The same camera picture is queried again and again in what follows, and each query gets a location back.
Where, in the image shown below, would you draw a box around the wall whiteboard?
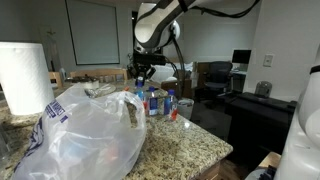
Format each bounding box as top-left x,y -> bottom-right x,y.
64,0 -> 121,66

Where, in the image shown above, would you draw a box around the black computer monitor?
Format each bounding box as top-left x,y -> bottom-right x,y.
231,49 -> 253,65

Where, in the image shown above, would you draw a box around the white light switch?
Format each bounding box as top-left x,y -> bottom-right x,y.
262,53 -> 275,68

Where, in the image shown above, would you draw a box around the Fiji water bottle blue cap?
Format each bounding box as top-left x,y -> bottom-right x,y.
147,86 -> 159,117
134,77 -> 148,113
163,88 -> 179,122

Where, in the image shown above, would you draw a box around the translucent plastic shopping bag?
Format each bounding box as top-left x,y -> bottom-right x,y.
11,82 -> 148,180

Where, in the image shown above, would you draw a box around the small wall crucifix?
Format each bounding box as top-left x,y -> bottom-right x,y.
45,28 -> 57,38

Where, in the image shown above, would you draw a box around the flat translucent dish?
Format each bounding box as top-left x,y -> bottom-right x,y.
84,83 -> 116,98

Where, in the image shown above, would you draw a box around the green house plant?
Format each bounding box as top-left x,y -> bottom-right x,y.
126,52 -> 135,68

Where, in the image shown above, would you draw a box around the black low cabinet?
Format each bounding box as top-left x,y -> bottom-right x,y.
224,91 -> 298,168

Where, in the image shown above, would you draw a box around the wooden base board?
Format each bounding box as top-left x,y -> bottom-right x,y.
256,151 -> 283,171

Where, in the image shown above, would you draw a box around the gray dome jar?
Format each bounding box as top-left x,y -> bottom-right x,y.
254,80 -> 273,99

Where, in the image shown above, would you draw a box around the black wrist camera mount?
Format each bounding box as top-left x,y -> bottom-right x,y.
133,53 -> 167,66

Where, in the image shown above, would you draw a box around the black office chair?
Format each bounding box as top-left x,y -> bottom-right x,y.
203,60 -> 234,99

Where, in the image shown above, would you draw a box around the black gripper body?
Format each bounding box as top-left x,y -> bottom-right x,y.
133,64 -> 153,78

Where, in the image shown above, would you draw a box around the white paper towel roll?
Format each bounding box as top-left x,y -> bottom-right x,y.
0,41 -> 55,117

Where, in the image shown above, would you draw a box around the white bucket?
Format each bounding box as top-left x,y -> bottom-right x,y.
176,97 -> 195,120

